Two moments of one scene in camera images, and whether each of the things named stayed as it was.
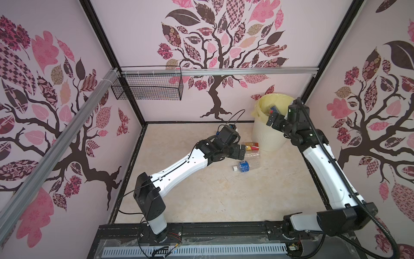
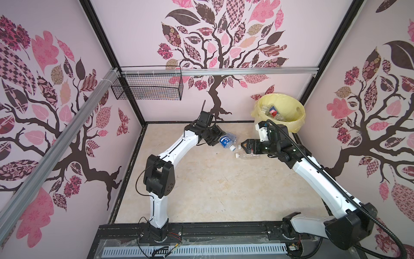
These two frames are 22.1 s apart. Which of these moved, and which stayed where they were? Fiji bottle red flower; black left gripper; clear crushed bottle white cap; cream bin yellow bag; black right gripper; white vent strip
Moved: black left gripper; black right gripper
Stayed: clear crushed bottle white cap; white vent strip; cream bin yellow bag; Fiji bottle red flower
